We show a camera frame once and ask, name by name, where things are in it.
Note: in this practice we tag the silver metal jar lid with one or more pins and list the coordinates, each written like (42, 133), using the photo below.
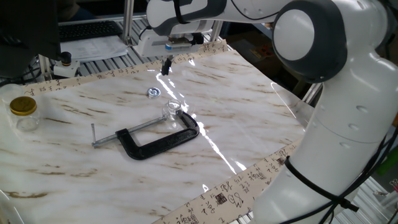
(154, 92)

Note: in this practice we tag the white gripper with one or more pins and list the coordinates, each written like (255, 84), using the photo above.
(149, 45)

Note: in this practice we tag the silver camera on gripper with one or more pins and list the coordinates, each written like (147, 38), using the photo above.
(183, 46)

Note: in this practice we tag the black C-clamp with steel screw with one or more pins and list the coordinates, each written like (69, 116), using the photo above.
(155, 147)

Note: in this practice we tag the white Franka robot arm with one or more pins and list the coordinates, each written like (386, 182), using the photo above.
(342, 109)

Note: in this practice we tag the small clear glass jar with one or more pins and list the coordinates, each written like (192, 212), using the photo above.
(172, 109)

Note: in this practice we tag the black computer monitor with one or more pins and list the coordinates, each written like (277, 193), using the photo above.
(28, 31)

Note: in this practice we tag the black computer keyboard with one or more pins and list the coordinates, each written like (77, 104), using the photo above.
(90, 30)

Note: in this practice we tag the beige calligraphy print paper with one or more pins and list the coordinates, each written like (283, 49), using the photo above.
(217, 199)

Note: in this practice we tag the white printed paper stack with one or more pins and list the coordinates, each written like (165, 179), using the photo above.
(93, 48)

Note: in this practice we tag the green object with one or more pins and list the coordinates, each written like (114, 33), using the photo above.
(390, 163)

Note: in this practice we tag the clear plastic container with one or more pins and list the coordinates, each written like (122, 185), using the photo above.
(9, 91)

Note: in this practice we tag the glass jar with gold lid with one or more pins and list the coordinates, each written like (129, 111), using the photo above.
(24, 115)

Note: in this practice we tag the marble pattern plastic sheet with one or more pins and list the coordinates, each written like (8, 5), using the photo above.
(93, 186)

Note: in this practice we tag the aluminium frame post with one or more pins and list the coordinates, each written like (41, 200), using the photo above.
(128, 21)

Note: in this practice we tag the white stand with black knob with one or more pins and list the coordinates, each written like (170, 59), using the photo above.
(65, 70)

